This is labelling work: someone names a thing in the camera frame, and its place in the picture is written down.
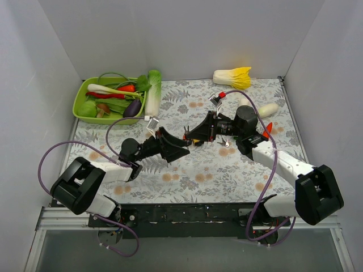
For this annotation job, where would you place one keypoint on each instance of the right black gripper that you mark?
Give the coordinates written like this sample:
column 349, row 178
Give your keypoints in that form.
column 212, row 126

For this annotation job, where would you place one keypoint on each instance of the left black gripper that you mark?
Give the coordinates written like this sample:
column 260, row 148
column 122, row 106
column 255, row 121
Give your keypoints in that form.
column 161, row 144

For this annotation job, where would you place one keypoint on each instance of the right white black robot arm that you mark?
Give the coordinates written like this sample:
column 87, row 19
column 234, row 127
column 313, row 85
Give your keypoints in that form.
column 317, row 194

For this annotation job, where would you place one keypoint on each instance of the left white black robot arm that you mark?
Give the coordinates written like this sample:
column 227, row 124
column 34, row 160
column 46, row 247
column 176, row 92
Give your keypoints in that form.
column 77, row 188

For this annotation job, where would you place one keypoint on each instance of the floral table mat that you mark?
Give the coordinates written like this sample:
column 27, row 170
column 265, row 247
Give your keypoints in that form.
column 211, row 172

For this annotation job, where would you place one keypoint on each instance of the green napa cabbage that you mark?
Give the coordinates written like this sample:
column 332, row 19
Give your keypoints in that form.
column 153, row 98

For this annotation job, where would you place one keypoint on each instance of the purple eggplant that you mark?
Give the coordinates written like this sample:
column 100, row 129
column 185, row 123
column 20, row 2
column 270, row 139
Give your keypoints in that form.
column 133, row 109

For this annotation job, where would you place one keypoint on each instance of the yellow white cabbage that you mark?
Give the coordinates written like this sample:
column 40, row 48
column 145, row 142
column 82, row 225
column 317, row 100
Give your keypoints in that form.
column 237, row 78

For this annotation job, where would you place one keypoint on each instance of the orange carrot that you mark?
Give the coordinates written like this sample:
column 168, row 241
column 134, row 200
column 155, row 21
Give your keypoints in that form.
column 268, row 130

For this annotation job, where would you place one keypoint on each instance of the white radish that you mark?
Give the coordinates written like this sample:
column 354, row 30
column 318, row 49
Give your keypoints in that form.
column 268, row 110

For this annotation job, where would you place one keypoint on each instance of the green leafy vegetable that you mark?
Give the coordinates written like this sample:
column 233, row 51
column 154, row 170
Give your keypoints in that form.
column 115, row 105

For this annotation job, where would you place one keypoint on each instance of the green spinach leaf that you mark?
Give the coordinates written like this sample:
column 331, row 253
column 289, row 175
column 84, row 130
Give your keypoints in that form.
column 142, row 84

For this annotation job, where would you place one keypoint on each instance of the small orange pepper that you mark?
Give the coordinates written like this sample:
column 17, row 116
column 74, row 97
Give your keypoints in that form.
column 127, row 88

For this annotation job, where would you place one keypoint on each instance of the brown mushroom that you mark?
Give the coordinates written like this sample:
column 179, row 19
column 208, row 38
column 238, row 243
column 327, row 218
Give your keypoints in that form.
column 102, row 110

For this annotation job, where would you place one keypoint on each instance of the green long beans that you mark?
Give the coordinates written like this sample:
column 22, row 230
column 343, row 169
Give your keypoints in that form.
column 113, row 80

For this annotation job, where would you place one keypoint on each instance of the green plastic tray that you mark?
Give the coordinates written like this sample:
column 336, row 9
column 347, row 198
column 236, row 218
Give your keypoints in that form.
column 113, row 116

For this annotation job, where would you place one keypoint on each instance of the round green cabbage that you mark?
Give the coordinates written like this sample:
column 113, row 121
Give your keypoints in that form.
column 88, row 109

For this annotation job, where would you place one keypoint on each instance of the red chili pepper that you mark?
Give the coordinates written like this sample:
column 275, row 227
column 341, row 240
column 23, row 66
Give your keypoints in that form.
column 106, row 95

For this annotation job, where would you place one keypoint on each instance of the white green leek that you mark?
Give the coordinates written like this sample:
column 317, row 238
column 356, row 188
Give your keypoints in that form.
column 105, row 90

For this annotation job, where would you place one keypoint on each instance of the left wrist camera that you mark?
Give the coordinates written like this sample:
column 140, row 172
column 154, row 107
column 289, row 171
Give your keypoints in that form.
column 152, row 125

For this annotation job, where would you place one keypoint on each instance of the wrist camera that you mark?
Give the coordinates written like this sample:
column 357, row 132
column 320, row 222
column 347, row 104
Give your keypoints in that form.
column 152, row 125
column 216, row 101

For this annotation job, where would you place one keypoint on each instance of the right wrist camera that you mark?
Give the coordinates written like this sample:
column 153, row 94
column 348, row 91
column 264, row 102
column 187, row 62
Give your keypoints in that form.
column 216, row 101

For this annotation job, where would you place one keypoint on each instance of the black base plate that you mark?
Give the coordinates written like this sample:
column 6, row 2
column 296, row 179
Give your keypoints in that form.
column 186, row 219

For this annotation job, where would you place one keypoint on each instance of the aluminium frame rail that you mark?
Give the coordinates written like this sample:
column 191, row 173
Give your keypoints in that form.
column 60, row 218

